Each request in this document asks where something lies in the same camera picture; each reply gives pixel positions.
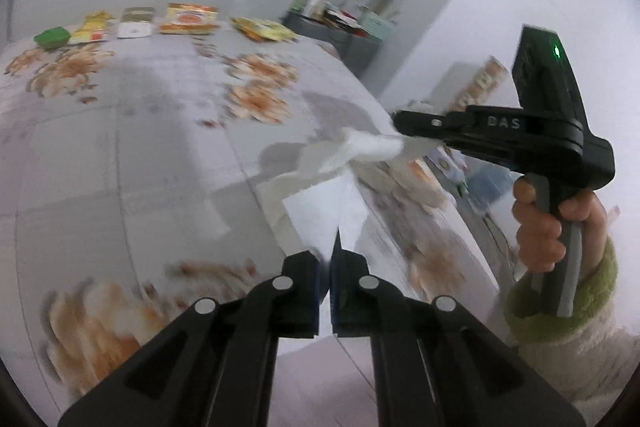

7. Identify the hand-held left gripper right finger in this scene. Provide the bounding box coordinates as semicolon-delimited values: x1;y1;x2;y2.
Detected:
330;228;587;427

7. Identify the floral tablecloth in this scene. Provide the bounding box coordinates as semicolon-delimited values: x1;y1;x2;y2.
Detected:
0;29;502;409

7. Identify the small white box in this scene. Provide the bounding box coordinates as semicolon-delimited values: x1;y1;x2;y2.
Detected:
116;21;153;40

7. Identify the olive brown packet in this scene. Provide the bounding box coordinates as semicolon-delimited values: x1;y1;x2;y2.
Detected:
120;7;156;24

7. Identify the person's right hand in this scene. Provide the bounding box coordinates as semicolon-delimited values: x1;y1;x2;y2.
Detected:
513;180;609;278

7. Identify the person's right forearm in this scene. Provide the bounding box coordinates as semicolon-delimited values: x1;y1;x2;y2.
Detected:
502;239;640;414

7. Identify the yellow crinkled snack packet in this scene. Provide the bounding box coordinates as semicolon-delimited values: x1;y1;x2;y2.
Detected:
231;17;300;43

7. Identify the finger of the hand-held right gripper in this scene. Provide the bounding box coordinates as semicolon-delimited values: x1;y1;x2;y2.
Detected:
392;106;517;176

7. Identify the orange snack packet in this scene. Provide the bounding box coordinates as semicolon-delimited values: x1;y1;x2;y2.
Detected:
159;3;221;36

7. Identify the grey cabinet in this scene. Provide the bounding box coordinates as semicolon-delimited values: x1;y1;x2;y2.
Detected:
282;9;397;78

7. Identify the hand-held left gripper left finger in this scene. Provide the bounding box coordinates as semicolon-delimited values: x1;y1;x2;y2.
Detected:
58;251;322;427

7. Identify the green plastic container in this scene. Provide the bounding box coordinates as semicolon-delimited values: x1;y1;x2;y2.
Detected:
34;27;71;50

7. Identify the white paper tissue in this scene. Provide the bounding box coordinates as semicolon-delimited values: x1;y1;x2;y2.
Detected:
257;127;407;260

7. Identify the white printed box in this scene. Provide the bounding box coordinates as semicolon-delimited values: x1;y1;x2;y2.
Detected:
432;146;471;183

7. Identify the blue water jug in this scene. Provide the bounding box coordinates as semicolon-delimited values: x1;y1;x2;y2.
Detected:
467;167;516;216

